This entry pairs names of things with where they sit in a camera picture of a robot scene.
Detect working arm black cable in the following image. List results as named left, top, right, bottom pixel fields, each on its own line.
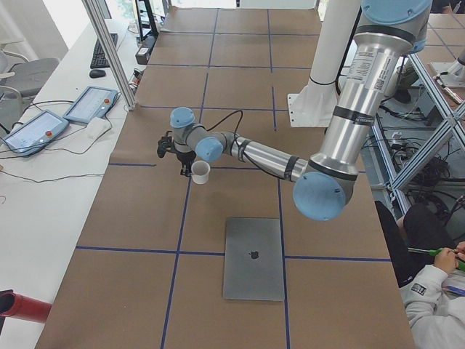
left=203, top=110, right=291, bottom=179

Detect grey closed laptop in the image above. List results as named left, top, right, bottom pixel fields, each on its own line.
left=223, top=217, right=284, bottom=301

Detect white pedestal column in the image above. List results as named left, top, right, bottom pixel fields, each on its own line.
left=288, top=0, right=360, bottom=127

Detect black computer mouse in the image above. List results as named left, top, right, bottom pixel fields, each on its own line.
left=89, top=69, right=106, bottom=79

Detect red bottle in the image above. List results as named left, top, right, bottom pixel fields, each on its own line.
left=1, top=290, right=52, bottom=324

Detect black box device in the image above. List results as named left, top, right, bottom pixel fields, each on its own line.
left=135, top=36, right=157, bottom=65

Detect near blue teach pendant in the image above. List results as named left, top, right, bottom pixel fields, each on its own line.
left=2, top=110, right=69, bottom=156

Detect green handled tool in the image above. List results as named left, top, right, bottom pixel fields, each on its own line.
left=408, top=247, right=465, bottom=271

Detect blue teach pendant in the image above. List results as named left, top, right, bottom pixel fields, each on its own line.
left=2, top=110, right=69, bottom=156
left=63, top=86, right=118, bottom=124

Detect grey office chair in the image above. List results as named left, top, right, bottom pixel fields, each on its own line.
left=1, top=38, right=60, bottom=121

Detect working silver robot arm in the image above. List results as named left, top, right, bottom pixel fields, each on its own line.
left=158, top=1, right=432, bottom=221

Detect white cloth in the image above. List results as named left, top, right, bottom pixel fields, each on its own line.
left=85, top=117, right=110, bottom=140

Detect aluminium frame post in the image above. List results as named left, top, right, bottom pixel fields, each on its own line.
left=82, top=0, right=136, bottom=111

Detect white mug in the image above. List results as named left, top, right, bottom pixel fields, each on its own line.
left=191, top=160, right=211, bottom=185

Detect brown paper table cover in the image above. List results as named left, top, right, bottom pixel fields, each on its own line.
left=37, top=9, right=414, bottom=348

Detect black keyboard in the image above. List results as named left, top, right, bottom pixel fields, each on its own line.
left=89, top=39, right=110, bottom=69

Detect far blue teach pendant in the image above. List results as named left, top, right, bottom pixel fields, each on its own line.
left=63, top=86, right=118, bottom=124

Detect seated person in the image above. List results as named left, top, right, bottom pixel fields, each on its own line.
left=375, top=201, right=464, bottom=348

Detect working arm black gripper body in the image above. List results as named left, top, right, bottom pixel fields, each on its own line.
left=177, top=151, right=196, bottom=167

